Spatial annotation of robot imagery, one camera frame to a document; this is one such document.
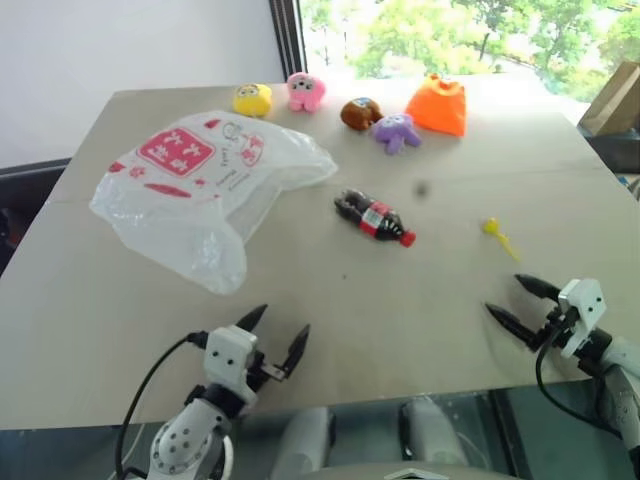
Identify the small cola bottle red cap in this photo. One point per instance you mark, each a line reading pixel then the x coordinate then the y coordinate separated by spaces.
pixel 372 216

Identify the orange plush toy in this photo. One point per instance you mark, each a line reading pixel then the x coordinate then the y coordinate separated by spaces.
pixel 440 106

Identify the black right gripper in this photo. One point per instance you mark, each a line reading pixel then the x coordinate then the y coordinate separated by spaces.
pixel 552 327

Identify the dark crate beside table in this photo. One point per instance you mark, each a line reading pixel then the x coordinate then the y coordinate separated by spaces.
pixel 620 160

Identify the grey rounded robot leg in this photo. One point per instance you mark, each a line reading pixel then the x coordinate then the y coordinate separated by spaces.
pixel 432 432
pixel 302 442

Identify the brown cardboard box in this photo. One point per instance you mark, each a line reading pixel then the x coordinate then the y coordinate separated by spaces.
pixel 616 102

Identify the dark window frame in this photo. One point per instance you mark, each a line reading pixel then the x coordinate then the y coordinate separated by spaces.
pixel 287 35

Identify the yellow plush toy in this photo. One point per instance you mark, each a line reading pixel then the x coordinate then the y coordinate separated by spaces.
pixel 252 99

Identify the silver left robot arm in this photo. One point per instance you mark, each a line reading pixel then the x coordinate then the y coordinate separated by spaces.
pixel 192 435

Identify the brown plush toy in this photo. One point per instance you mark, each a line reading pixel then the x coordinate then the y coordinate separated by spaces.
pixel 359 113

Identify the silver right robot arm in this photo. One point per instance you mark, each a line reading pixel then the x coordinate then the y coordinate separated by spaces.
pixel 620 380

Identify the purple plush toy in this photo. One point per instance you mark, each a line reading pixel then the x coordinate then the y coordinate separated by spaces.
pixel 395 131

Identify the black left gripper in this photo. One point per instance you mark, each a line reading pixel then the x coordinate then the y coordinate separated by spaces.
pixel 265 372

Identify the white red-printed plastic bag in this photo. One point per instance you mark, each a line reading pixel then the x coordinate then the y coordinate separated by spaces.
pixel 200 170

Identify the small yellow plastic peg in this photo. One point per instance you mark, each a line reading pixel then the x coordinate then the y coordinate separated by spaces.
pixel 496 230

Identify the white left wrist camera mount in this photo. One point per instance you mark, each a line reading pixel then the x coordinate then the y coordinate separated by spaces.
pixel 230 357

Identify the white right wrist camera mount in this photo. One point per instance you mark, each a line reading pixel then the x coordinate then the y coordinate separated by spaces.
pixel 582 312

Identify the pink plush toy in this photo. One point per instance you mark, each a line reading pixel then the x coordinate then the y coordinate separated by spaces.
pixel 305 91

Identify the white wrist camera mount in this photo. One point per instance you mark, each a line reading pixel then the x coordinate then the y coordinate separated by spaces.
pixel 582 312
pixel 230 357

